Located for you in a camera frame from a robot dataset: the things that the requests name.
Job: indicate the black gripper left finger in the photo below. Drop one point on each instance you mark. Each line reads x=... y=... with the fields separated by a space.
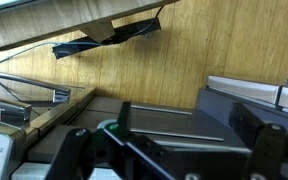
x=131 y=156

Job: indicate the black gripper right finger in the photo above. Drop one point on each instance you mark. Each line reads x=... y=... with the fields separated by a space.
x=266 y=142

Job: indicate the grey lower drawer front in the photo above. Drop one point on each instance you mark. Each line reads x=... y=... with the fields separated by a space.
x=269 y=102

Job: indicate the wooden robot stand board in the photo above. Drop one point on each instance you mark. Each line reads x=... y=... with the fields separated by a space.
x=42 y=19

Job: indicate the stainless oven door handle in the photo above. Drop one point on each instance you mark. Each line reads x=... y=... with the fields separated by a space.
x=23 y=99

